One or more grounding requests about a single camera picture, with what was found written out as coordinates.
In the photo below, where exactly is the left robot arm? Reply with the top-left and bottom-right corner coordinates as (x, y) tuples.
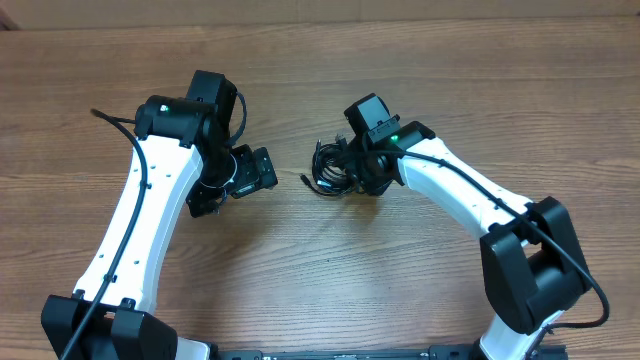
(41, 70), (278, 359)

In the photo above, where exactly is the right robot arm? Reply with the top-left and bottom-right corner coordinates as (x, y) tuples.
(343, 93), (592, 359)

